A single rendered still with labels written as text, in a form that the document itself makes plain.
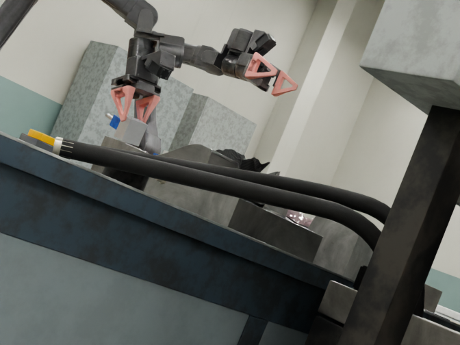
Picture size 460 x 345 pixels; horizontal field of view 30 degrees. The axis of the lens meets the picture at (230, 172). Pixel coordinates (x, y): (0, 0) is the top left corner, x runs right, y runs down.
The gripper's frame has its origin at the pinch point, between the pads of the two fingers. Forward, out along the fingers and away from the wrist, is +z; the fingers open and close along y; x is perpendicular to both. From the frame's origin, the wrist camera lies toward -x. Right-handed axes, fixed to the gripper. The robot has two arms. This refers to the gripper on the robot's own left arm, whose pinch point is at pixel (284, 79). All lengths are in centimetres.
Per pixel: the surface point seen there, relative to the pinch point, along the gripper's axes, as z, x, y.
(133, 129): -7.5, 27.6, -32.9
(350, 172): -452, -81, 733
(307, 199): 57, 30, -51
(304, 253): 38, 38, -18
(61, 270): 41, 55, -79
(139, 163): 38, 36, -70
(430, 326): 78, 41, -39
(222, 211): 32, 37, -40
